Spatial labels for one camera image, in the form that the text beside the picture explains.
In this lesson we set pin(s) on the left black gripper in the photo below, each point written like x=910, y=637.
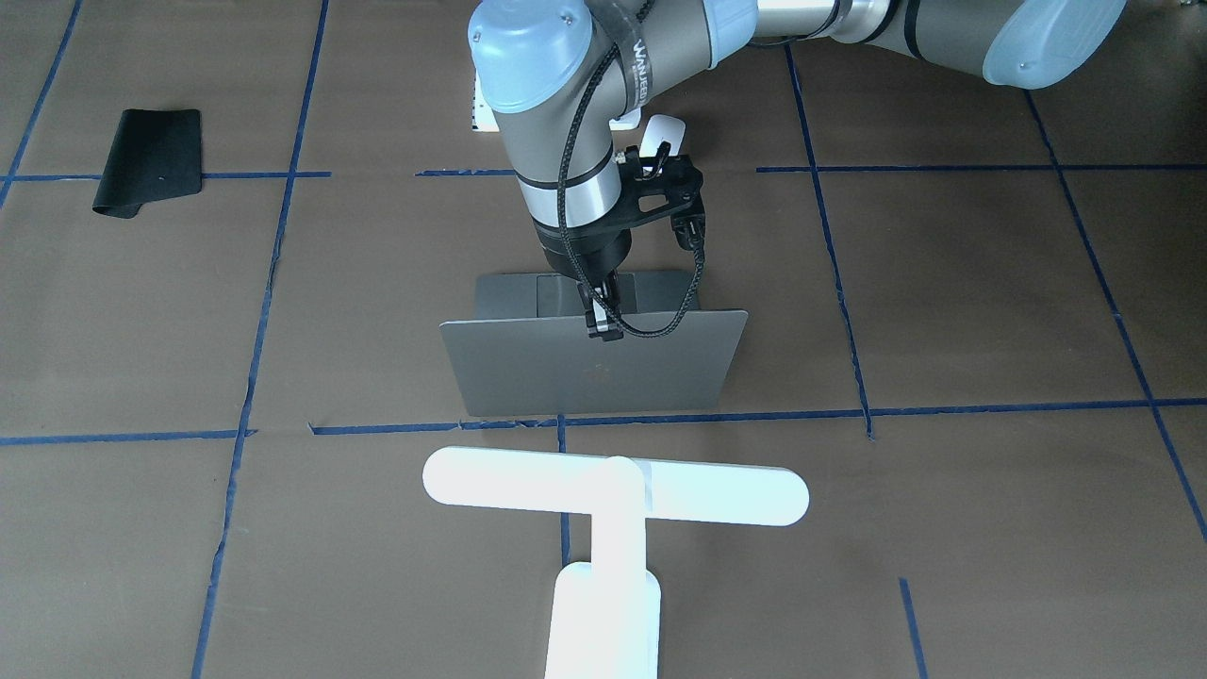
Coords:
x=586, y=251

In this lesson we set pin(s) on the grey laptop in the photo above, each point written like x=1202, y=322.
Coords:
x=527, y=352

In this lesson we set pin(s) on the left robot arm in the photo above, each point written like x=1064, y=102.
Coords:
x=556, y=74

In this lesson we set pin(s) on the white desk lamp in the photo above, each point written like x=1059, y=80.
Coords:
x=606, y=610

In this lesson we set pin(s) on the black mouse pad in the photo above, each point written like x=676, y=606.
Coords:
x=155, y=155

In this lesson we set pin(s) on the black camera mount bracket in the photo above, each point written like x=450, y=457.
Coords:
x=669, y=189

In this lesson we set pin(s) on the white wireless mouse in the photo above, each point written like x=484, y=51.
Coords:
x=662, y=129

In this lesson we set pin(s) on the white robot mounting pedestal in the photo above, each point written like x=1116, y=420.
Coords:
x=485, y=119

